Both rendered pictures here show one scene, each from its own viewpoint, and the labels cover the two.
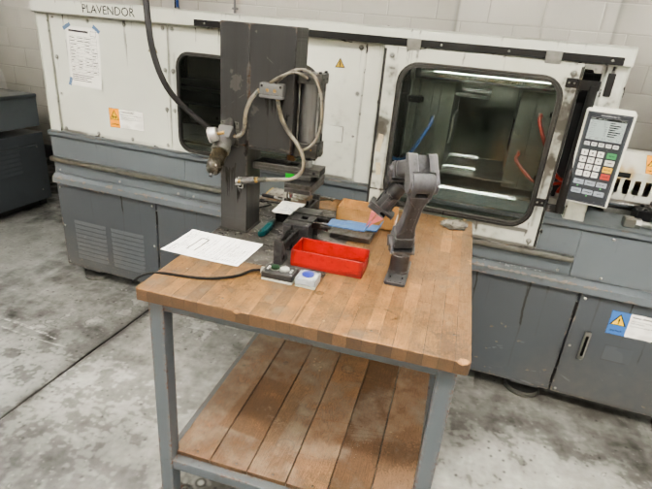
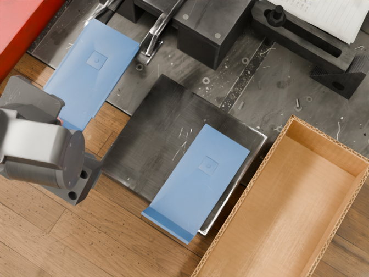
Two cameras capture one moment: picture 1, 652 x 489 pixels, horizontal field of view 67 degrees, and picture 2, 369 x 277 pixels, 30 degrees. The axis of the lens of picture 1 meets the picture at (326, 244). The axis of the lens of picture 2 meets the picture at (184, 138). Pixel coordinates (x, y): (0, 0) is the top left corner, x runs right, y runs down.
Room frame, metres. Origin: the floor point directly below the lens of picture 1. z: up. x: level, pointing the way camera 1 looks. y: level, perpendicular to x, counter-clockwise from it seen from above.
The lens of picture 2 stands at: (1.92, -0.37, 1.79)
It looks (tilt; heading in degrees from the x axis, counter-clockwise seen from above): 72 degrees down; 104
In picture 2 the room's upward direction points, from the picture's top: 5 degrees clockwise
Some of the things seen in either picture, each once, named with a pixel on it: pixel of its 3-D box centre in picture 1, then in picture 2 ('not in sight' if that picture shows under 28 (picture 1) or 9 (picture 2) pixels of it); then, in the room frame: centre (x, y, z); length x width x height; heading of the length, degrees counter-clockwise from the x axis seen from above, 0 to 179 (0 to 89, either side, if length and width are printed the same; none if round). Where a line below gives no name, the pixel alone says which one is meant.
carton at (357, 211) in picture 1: (367, 214); (281, 228); (2.01, -0.17, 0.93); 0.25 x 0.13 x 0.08; 76
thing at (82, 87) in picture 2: (349, 222); (83, 75); (1.71, -0.08, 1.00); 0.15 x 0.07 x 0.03; 79
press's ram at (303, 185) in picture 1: (288, 152); not in sight; (1.77, 0.17, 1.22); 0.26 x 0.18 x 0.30; 76
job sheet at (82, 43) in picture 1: (82, 55); not in sight; (2.82, 1.41, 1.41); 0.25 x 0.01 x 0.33; 73
